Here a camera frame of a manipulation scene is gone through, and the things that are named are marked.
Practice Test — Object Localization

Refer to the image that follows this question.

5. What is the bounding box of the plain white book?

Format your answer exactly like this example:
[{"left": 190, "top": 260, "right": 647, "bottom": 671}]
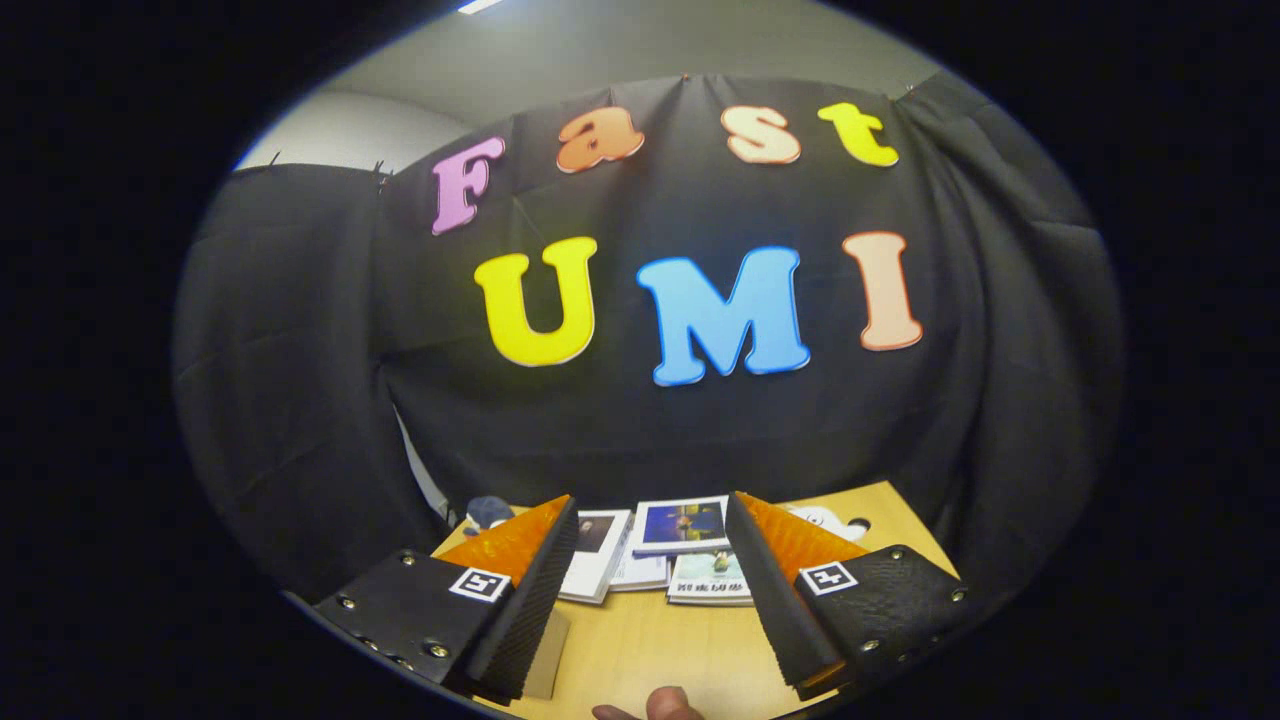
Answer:
[{"left": 610, "top": 550, "right": 669, "bottom": 593}]

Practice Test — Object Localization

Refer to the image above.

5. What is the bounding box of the blue night photo book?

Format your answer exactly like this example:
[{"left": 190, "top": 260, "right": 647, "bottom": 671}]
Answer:
[{"left": 630, "top": 495, "right": 731, "bottom": 558}]

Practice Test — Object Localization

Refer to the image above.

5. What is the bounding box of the white duck plush toy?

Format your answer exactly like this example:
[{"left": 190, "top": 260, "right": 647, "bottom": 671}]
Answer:
[{"left": 785, "top": 505, "right": 871, "bottom": 546}]

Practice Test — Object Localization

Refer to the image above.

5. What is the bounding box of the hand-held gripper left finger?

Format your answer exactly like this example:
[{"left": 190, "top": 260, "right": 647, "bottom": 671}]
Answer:
[{"left": 315, "top": 495, "right": 581, "bottom": 706}]

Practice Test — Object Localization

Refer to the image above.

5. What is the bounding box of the grey penguin plush toy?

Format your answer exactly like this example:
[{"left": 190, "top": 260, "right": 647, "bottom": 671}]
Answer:
[{"left": 463, "top": 495, "right": 516, "bottom": 536}]

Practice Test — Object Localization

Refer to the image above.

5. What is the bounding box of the beige fabric storage box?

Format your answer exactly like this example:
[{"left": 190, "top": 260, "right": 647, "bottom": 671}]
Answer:
[{"left": 520, "top": 607, "right": 572, "bottom": 701}]

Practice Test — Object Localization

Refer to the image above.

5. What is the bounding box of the pale lake cover book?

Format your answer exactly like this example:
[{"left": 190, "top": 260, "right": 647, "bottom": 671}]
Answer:
[{"left": 667, "top": 552, "right": 753, "bottom": 608}]

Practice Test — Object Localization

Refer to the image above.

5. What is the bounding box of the white portrait cover book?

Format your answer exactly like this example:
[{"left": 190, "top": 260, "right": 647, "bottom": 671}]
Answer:
[{"left": 558, "top": 510, "right": 633, "bottom": 606}]

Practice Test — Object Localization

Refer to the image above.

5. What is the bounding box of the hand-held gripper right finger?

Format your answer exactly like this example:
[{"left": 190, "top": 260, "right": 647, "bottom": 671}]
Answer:
[{"left": 725, "top": 490, "right": 969, "bottom": 701}]

